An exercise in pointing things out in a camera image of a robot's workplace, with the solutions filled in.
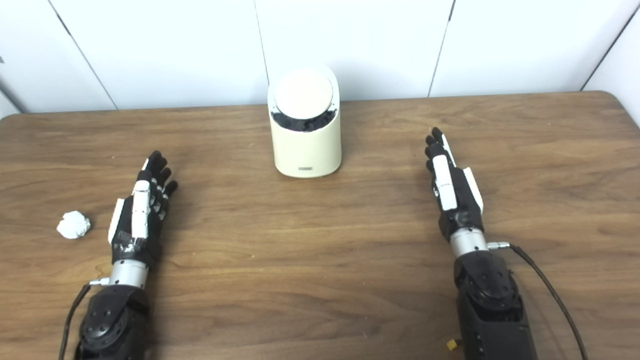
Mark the white paper ball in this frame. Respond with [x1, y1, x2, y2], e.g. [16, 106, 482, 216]
[56, 210, 92, 240]

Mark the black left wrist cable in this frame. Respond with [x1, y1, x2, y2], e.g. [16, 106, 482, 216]
[58, 278, 111, 360]

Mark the round cream bin lid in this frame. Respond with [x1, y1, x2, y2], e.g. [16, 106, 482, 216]
[273, 69, 333, 120]

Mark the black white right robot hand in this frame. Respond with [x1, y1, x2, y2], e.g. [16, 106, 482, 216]
[425, 127, 486, 243]

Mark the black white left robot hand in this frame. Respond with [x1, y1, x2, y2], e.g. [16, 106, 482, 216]
[107, 150, 179, 268]

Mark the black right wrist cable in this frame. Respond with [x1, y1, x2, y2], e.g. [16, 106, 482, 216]
[487, 241, 588, 360]

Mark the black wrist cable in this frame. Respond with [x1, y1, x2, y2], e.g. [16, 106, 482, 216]
[58, 278, 111, 360]
[487, 241, 588, 360]

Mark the cream-colored cylindrical bin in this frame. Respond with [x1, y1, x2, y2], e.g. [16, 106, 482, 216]
[267, 65, 343, 179]

